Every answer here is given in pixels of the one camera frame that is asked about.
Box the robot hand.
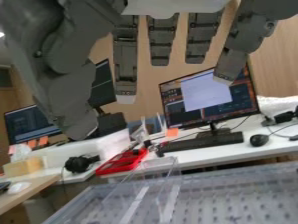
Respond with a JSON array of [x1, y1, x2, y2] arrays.
[[0, 0, 298, 141]]

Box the dark tilted screen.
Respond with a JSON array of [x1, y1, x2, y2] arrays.
[[86, 58, 118, 110]]

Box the screen with orange notes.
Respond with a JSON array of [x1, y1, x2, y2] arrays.
[[2, 103, 63, 146]]

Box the black box device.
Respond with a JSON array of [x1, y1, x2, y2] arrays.
[[95, 111, 129, 137]]

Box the large white box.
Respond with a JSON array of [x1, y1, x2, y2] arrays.
[[40, 127, 133, 168]]

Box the black headphones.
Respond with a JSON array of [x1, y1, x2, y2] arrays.
[[62, 153, 102, 175]]

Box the wooden tissue box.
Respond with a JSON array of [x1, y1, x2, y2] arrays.
[[1, 155, 46, 178]]

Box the wide screen on stand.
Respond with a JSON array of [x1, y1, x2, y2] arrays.
[[157, 64, 262, 135]]

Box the red tray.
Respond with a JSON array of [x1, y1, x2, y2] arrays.
[[94, 147, 150, 177]]

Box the long black keyboard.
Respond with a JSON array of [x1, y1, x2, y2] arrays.
[[155, 130, 246, 158]]

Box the white mouse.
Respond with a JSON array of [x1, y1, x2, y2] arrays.
[[5, 181, 33, 195]]

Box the clear box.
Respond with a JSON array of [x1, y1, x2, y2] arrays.
[[41, 155, 298, 224]]

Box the wooden desk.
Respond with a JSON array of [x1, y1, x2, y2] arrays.
[[0, 173, 61, 216]]

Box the white desk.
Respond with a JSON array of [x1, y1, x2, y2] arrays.
[[55, 114, 298, 185]]

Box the black mouse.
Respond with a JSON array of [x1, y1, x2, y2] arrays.
[[248, 133, 271, 148]]

